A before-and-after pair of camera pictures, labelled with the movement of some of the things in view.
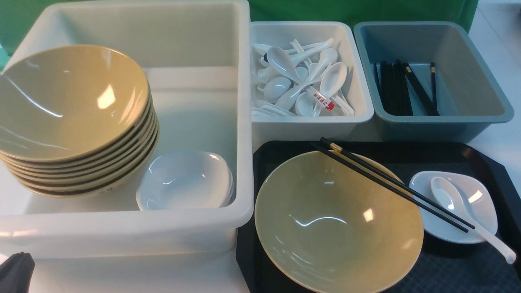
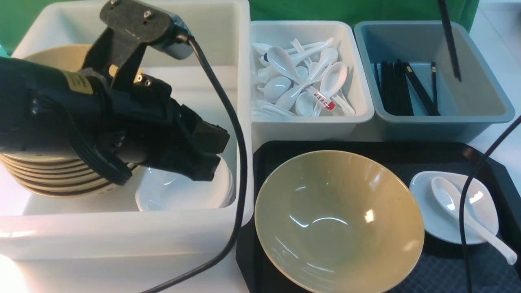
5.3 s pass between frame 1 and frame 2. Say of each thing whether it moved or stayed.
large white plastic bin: stayed
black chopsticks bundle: stayed
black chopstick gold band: moved
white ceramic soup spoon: stayed
